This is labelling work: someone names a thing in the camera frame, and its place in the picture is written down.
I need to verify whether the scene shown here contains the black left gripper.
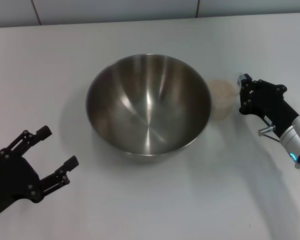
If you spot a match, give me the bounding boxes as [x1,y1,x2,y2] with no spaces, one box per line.
[0,125,80,221]

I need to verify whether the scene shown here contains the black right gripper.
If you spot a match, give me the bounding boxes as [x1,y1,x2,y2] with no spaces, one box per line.
[236,73,300,139]

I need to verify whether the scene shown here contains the white rice grains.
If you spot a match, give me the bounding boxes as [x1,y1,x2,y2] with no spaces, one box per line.
[209,79,237,120]

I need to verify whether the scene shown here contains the clear plastic cup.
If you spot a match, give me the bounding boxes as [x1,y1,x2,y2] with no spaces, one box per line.
[206,71,244,120]

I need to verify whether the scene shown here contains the stainless steel mixing bowl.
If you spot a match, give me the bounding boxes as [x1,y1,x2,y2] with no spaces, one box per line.
[85,53,213,165]

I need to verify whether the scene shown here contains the right arm cable with connector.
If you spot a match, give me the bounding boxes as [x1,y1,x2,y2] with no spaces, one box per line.
[257,125,283,143]

